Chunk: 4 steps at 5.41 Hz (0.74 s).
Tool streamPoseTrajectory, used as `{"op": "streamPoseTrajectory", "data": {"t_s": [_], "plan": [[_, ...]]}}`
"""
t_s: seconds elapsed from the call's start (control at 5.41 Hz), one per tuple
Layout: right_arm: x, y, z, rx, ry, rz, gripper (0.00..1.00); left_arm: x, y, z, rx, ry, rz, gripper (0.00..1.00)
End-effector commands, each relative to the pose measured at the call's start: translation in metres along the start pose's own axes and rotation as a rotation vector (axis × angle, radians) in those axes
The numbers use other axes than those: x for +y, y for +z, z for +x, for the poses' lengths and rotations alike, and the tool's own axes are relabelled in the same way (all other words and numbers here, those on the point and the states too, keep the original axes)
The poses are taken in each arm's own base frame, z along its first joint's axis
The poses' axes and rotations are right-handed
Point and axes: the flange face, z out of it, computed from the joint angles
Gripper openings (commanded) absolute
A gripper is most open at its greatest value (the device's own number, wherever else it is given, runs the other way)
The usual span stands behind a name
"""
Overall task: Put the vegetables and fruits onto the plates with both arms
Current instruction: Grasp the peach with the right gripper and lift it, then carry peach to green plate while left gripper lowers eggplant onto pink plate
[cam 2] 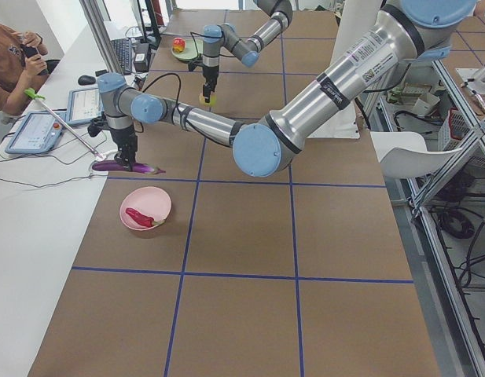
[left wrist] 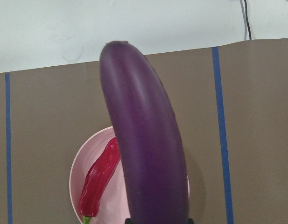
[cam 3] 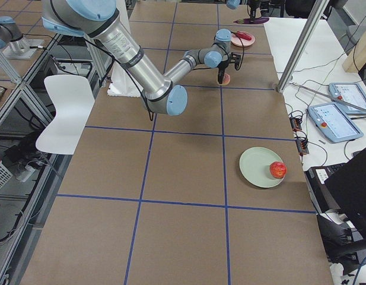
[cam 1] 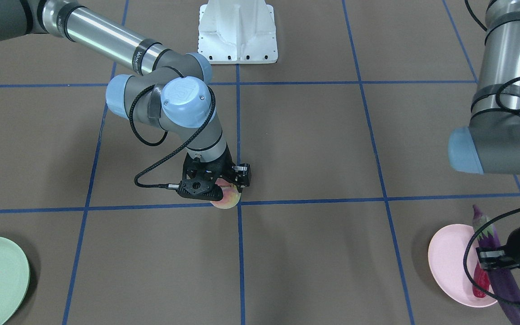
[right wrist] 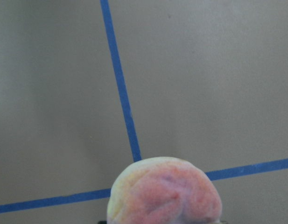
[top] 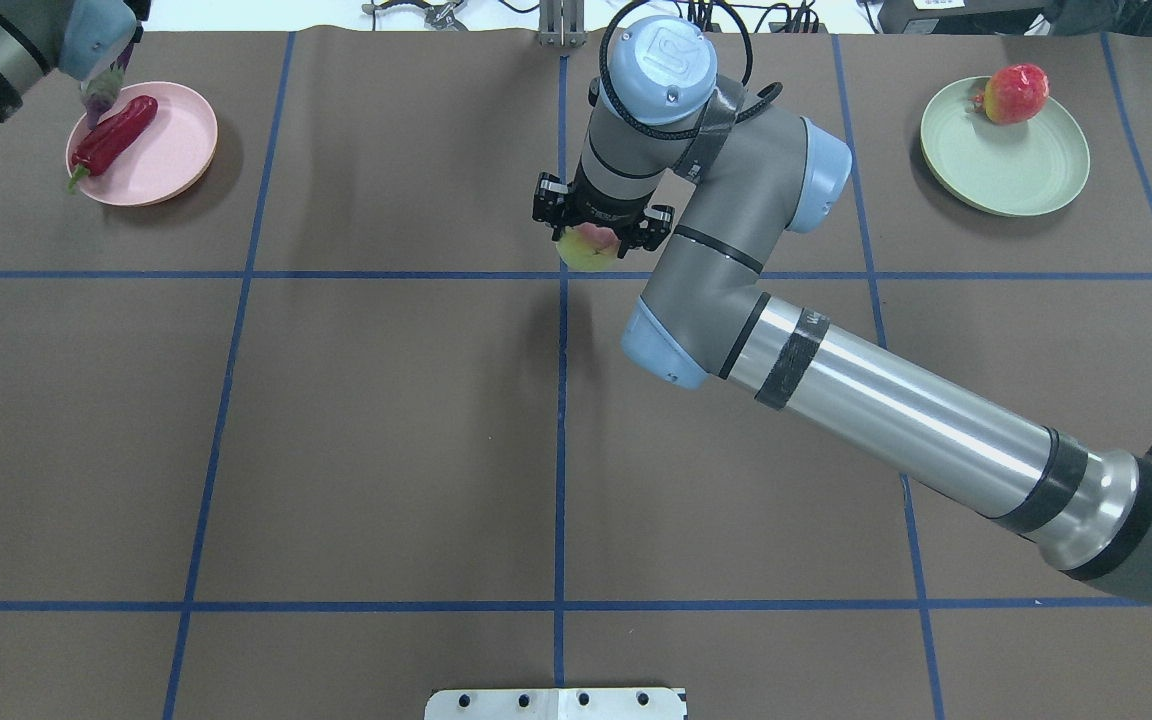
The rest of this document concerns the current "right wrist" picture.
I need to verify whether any pink yellow peach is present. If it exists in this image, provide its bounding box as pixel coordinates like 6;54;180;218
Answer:
107;157;222;224

